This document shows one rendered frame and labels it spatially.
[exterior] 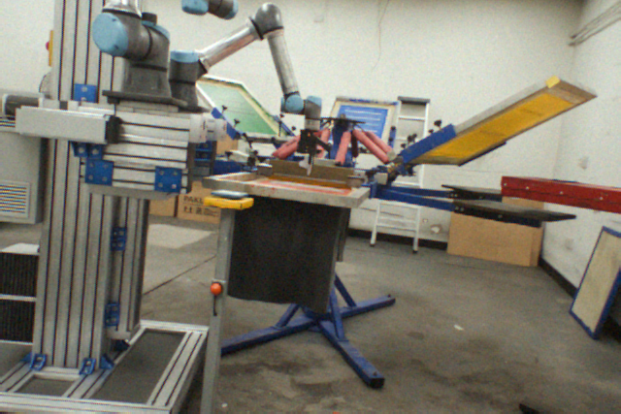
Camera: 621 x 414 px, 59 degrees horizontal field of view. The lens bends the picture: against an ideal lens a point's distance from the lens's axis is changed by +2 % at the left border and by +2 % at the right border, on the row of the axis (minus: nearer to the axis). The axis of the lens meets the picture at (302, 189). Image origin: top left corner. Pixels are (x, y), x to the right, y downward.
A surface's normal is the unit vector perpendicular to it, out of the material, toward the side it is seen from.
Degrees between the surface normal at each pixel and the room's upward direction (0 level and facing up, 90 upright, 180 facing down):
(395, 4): 90
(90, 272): 90
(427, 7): 90
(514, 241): 78
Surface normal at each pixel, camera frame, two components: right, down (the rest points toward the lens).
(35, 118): 0.00, 0.10
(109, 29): -0.44, 0.18
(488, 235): -0.18, -0.13
